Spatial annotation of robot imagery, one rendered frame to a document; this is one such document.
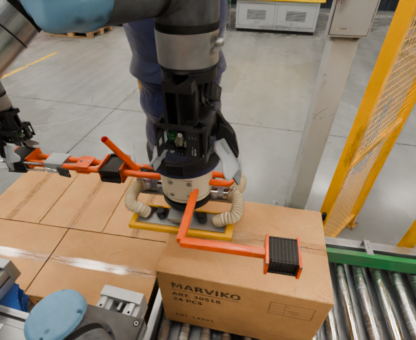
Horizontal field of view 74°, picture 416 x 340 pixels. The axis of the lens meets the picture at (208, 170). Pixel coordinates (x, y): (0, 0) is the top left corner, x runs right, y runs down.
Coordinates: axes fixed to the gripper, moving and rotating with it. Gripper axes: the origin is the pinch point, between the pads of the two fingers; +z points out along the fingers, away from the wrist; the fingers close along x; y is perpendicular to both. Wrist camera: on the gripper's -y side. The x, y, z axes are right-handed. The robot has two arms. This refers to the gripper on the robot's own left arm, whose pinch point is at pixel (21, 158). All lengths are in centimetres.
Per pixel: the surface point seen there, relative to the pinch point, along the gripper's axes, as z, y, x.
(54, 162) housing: -1.4, 14.5, -1.5
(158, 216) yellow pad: 10, 53, -10
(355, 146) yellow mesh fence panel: 9, 125, 41
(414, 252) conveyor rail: 66, 170, 33
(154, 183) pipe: 4.3, 49.2, -0.4
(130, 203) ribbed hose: 5.5, 43.9, -9.8
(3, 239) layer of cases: 69, -51, 8
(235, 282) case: 29, 80, -18
